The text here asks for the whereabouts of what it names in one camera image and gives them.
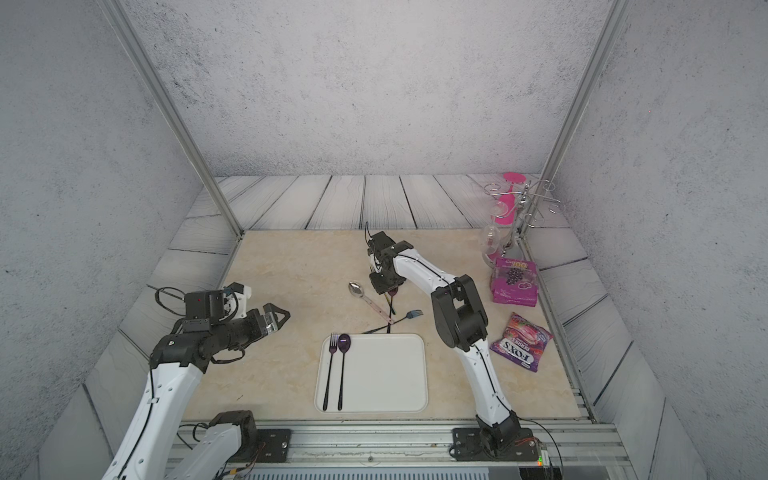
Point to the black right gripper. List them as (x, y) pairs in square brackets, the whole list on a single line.
[(378, 286)]

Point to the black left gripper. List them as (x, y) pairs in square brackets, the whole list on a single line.
[(259, 327)]

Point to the maroon purple spoon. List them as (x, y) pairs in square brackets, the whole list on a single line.
[(392, 313)]

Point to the silver spoon pink handle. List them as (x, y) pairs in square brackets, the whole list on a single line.
[(357, 291)]

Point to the dark purple fork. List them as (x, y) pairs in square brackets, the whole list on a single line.
[(333, 347)]

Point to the blue fork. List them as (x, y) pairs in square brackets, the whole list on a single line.
[(410, 315)]

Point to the dark purple spoon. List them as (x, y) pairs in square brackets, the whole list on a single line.
[(344, 345)]

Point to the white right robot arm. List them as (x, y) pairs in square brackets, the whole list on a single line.
[(461, 323)]

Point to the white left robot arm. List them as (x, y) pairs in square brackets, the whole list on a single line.
[(232, 442)]

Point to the clear wine glass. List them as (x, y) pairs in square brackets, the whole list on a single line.
[(494, 234)]

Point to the white rectangular tray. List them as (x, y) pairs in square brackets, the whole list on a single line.
[(384, 374)]

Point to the pink wine glass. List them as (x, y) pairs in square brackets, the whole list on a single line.
[(507, 198)]

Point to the magenta candy box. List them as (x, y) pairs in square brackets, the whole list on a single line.
[(515, 282)]

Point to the metal glass rack stand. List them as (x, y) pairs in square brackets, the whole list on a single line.
[(512, 248)]

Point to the purple Fox's candy bag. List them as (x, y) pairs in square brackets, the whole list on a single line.
[(522, 342)]

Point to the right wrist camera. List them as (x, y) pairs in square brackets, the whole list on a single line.
[(377, 243)]

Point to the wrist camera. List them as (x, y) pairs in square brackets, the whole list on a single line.
[(218, 306), (377, 243)]

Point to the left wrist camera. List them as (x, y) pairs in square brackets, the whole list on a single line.
[(218, 306)]

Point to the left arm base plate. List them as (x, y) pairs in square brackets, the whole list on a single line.
[(263, 446)]

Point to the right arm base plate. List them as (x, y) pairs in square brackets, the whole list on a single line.
[(475, 445)]

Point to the aluminium front rail frame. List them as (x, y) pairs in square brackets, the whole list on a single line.
[(418, 449)]

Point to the aluminium right corner post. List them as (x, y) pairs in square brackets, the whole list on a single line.
[(610, 32)]

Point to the aluminium corner post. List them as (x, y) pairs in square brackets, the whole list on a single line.
[(129, 39), (610, 32)]

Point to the aluminium left corner post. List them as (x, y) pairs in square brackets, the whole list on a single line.
[(129, 39)]

